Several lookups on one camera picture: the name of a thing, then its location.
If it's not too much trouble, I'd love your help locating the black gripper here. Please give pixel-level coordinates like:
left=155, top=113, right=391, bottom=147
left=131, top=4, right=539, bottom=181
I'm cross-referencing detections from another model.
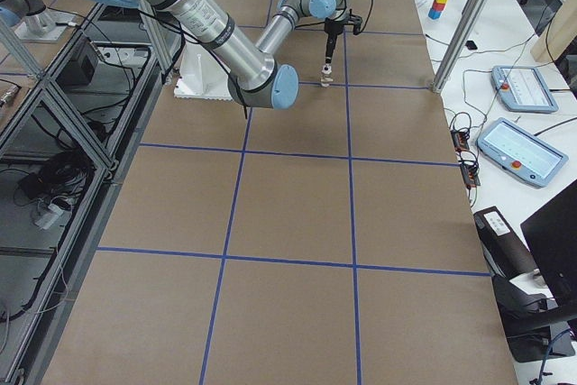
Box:
left=324, top=19, right=346, bottom=65

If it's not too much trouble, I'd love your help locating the white brass PPR valve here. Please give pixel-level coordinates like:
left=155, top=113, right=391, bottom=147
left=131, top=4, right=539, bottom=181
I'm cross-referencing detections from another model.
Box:
left=320, top=69, right=334, bottom=87

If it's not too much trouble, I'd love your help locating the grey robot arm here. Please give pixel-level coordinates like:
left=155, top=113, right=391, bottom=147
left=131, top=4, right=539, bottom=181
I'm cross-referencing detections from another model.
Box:
left=92, top=0, right=348, bottom=109

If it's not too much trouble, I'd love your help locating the grey robot arm base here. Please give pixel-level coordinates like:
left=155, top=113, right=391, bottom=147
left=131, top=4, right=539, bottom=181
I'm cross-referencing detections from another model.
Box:
left=1, top=0, right=64, bottom=42

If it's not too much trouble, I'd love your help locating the blue toy block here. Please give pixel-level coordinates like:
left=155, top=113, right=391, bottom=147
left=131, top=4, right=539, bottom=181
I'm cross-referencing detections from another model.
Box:
left=427, top=9, right=442, bottom=20

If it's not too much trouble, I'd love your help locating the red toy block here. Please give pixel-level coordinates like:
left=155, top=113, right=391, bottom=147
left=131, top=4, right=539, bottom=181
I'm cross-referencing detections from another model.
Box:
left=429, top=0, right=445, bottom=14

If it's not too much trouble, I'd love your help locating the small black square object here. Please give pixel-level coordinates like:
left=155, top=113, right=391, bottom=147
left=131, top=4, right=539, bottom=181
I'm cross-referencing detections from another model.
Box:
left=465, top=41, right=478, bottom=50

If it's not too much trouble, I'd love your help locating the far teach pendant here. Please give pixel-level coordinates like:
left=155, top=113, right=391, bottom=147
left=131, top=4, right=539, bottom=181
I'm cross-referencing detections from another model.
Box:
left=491, top=66, right=559, bottom=114

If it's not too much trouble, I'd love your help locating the teach pendant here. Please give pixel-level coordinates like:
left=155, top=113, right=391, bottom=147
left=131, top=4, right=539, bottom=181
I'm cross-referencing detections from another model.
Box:
left=477, top=118, right=569, bottom=188
left=491, top=66, right=559, bottom=114

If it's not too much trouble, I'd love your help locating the near teach pendant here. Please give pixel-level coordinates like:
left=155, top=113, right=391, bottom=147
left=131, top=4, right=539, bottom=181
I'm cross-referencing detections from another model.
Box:
left=477, top=118, right=569, bottom=188

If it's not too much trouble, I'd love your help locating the wooden board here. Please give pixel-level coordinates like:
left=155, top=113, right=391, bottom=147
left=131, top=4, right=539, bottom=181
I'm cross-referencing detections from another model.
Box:
left=531, top=0, right=576, bottom=63

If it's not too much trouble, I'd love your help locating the black monitor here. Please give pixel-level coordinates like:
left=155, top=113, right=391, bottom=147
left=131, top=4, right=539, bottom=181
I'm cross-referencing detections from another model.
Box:
left=521, top=181, right=576, bottom=304

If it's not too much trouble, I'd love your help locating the white power adapter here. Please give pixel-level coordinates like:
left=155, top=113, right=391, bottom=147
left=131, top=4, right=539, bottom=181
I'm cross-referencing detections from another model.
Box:
left=34, top=204, right=64, bottom=230

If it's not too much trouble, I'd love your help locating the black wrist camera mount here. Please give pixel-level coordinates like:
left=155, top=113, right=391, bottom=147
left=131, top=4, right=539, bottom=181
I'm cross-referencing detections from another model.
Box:
left=343, top=9, right=363, bottom=35

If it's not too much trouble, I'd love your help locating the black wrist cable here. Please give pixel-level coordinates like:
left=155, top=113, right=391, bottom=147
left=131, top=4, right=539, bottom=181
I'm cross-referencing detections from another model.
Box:
left=134, top=0, right=374, bottom=123

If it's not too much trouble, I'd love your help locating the white camera stand base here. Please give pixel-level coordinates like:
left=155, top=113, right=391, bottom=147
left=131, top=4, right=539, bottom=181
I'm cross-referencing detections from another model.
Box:
left=174, top=43, right=233, bottom=101

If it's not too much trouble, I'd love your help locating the aluminium frame post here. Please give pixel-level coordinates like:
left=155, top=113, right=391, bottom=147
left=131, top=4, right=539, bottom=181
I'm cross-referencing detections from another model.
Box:
left=431, top=0, right=488, bottom=94

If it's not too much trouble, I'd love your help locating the aluminium table frame rail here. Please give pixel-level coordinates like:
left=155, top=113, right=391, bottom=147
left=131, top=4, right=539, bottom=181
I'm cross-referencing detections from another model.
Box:
left=0, top=0, right=186, bottom=385

